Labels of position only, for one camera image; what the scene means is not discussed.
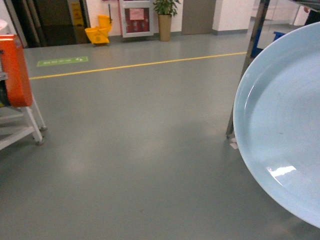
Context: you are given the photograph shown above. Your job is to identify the orange machine on stand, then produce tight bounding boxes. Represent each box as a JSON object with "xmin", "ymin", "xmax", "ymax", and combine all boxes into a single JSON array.
[{"xmin": 0, "ymin": 19, "xmax": 47, "ymax": 149}]

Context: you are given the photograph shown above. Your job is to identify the light blue round tray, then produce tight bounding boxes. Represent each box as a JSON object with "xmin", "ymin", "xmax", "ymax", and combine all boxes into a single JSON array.
[{"xmin": 233, "ymin": 23, "xmax": 320, "ymax": 227}]

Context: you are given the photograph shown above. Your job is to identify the fire equipment cabinet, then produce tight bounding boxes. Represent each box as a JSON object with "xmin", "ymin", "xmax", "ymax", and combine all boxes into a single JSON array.
[{"xmin": 118, "ymin": 0, "xmax": 154, "ymax": 38}]

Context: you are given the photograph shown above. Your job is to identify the potted green plant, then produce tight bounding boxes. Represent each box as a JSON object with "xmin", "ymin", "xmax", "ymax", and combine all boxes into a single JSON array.
[{"xmin": 153, "ymin": 0, "xmax": 181, "ymax": 42}]

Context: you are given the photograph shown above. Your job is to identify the yellow wet floor sign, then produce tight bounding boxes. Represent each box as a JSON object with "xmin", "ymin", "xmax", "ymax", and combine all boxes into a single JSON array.
[{"xmin": 71, "ymin": 2, "xmax": 84, "ymax": 26}]

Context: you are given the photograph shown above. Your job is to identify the yellow mop bucket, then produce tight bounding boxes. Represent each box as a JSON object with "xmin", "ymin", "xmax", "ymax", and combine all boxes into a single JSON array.
[{"xmin": 84, "ymin": 15, "xmax": 112, "ymax": 45}]

